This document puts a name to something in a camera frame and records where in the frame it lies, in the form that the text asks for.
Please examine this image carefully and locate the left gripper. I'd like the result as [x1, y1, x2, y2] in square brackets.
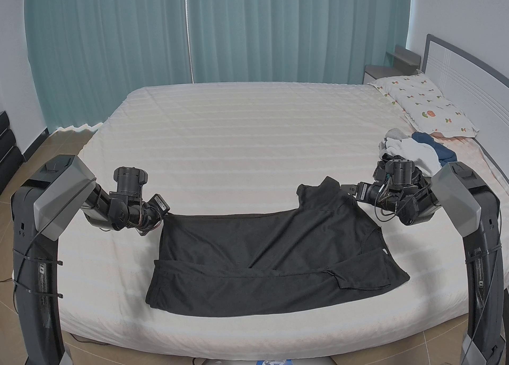
[137, 200, 165, 234]

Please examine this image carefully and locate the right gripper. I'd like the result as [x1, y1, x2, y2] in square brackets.
[340, 181, 385, 203]

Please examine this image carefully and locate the black T-shirt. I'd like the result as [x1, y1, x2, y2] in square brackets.
[145, 176, 411, 317]

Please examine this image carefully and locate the pile of clothes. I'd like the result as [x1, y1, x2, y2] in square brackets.
[378, 128, 457, 178]

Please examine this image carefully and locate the bed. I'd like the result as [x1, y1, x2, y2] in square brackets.
[56, 33, 509, 359]

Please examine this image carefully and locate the white printed pillow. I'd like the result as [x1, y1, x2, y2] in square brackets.
[367, 73, 480, 139]

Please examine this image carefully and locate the grey bedside table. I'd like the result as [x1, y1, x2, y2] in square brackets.
[364, 45, 422, 85]

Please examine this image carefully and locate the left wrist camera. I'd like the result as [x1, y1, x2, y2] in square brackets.
[152, 194, 172, 217]

